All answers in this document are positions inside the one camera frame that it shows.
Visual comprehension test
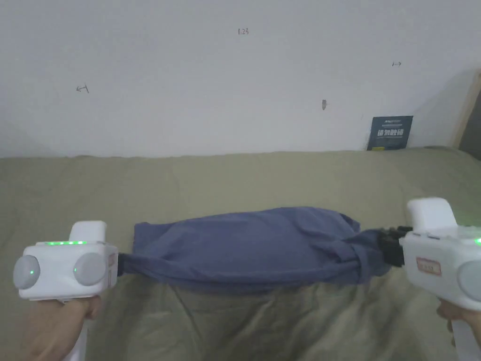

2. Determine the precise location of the person's left hand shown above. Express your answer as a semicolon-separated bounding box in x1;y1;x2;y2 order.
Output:
16;295;103;361

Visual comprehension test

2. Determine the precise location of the bed with beige sheet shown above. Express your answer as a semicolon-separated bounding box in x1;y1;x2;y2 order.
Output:
0;146;481;361

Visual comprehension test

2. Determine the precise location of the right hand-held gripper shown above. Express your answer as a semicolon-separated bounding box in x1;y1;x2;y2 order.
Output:
378;197;481;361

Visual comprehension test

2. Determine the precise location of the padded headboard with wooden frame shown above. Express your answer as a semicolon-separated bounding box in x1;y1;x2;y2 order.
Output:
452;69;481;162

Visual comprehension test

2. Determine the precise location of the person's right hand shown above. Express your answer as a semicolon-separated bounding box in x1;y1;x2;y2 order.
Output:
436;295;481;329

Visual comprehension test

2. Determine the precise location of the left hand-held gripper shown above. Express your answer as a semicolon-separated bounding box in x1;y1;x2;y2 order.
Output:
13;220;125;361

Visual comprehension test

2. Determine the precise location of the dark blue shirt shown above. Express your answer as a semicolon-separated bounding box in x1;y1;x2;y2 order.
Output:
119;205;391;296

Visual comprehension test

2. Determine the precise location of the dark printed card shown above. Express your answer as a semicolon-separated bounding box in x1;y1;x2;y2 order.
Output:
366;115;414;151

